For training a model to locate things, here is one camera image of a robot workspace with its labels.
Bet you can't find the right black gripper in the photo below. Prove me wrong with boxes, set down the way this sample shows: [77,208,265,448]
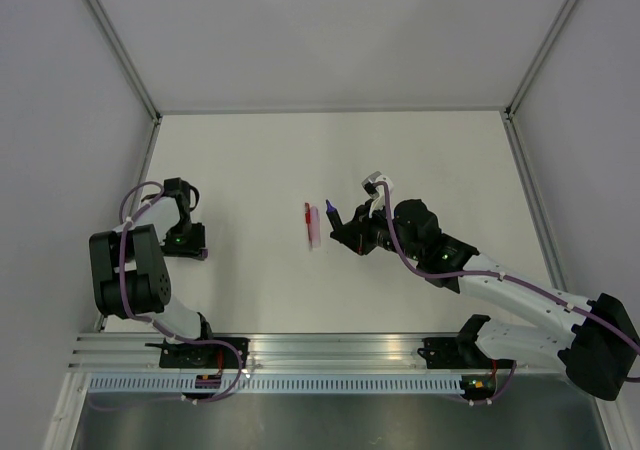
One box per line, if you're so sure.
[332,199,421,262]

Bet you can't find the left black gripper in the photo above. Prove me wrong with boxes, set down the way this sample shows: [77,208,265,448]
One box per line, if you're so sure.
[160,219,206,264]

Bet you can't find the black purple-tip marker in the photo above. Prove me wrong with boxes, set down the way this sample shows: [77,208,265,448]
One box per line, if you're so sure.
[325,199,343,231]

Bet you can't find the red gel pen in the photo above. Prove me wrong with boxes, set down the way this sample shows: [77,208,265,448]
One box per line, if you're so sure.
[304,202,314,250]

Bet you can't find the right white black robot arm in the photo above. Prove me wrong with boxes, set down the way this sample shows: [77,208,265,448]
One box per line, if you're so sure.
[326,199,639,401]

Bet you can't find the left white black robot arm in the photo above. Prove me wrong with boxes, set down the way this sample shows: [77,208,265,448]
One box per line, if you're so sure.
[89,177,218,368]

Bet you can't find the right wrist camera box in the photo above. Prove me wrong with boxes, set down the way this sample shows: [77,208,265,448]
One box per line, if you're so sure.
[362,171,394,218]

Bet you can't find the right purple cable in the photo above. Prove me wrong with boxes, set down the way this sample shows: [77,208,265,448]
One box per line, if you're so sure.
[374,181,640,354]

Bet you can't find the purple cable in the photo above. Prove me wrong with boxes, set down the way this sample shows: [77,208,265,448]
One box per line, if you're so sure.
[116,181,246,401]
[374,181,640,354]

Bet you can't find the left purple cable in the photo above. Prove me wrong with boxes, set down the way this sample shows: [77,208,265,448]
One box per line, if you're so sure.
[116,181,246,401]

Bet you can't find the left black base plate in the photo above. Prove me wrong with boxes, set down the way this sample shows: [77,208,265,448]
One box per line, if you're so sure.
[145,337,250,370]

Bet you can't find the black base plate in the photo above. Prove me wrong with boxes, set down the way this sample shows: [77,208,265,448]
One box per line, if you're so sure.
[145,337,250,370]
[417,337,493,370]

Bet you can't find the aluminium mounting rail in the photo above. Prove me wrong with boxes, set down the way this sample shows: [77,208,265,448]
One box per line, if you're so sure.
[67,332,454,373]

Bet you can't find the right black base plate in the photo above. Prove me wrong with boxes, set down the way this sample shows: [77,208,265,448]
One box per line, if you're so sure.
[417,337,493,370]

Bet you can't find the white slotted cable duct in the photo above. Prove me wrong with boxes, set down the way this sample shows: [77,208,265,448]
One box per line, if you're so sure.
[89,373,464,395]

